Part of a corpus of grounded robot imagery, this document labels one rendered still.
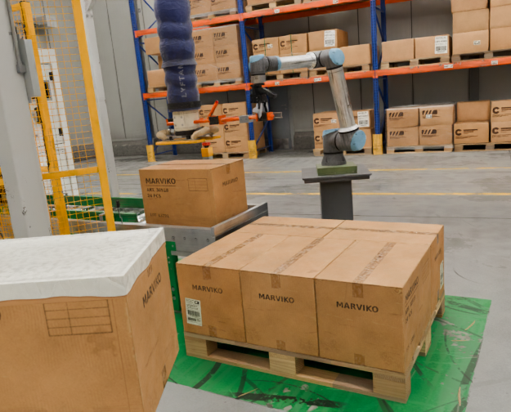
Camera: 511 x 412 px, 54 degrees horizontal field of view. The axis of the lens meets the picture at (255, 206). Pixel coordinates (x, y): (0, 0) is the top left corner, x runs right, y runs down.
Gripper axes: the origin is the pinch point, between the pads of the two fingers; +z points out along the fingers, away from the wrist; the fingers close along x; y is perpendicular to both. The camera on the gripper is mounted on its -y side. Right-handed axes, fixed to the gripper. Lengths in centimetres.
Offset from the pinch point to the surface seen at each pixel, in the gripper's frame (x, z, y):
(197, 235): 35, 69, 35
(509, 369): 36, 124, -141
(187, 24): 2, -61, 49
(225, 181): 6.9, 39.9, 29.0
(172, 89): 12, -21, 60
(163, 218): 22, 64, 72
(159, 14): 13, -68, 62
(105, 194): 45, 42, 99
